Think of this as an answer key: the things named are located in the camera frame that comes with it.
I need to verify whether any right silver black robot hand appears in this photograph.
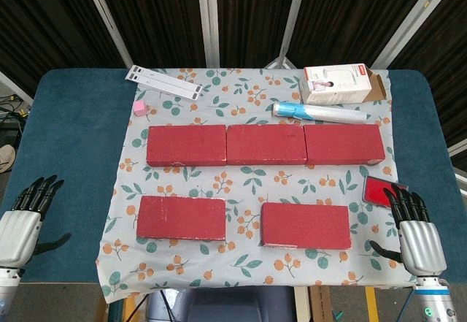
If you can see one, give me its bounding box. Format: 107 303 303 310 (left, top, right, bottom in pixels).
368 186 448 277

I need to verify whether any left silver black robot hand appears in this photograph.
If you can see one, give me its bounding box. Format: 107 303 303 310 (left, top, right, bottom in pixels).
0 175 72 268

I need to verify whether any red brick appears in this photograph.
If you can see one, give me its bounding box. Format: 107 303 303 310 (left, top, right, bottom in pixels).
303 123 386 166
260 202 353 250
145 124 228 169
225 123 308 166
136 195 227 242

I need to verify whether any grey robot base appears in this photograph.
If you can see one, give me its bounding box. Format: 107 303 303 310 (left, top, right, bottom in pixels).
145 287 296 322

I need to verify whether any red ink pad tray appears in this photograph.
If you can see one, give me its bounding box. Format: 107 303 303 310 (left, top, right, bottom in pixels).
363 175 409 210

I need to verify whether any beige shoe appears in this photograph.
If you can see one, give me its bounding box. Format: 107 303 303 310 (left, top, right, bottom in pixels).
0 144 16 173

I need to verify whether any blue felt table mat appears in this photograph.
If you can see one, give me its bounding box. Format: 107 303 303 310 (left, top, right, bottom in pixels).
0 68 467 285

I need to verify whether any brown cardboard piece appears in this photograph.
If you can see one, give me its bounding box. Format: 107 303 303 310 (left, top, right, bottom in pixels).
309 285 333 322

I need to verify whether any white and blue roll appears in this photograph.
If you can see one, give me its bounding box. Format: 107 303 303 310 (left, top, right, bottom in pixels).
272 101 367 125

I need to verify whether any white product box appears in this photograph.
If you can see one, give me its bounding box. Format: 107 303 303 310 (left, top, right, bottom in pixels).
299 63 388 105

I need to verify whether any floral pattern tablecloth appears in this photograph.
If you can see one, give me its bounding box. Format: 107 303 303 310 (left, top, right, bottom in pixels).
95 66 420 304

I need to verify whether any white flat strip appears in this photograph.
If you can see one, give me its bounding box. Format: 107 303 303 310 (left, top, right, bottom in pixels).
127 65 204 94
124 71 201 101

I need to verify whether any grey tripod stand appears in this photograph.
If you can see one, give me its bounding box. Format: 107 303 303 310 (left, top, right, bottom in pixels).
264 46 298 69

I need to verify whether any white metal frame bar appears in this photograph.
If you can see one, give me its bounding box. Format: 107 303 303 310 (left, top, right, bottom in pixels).
196 0 221 68
447 141 467 159
279 0 311 60
371 0 452 70
79 0 133 68
0 69 34 104

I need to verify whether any bundle of floor cables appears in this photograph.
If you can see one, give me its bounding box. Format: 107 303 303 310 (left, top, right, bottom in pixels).
0 93 30 126

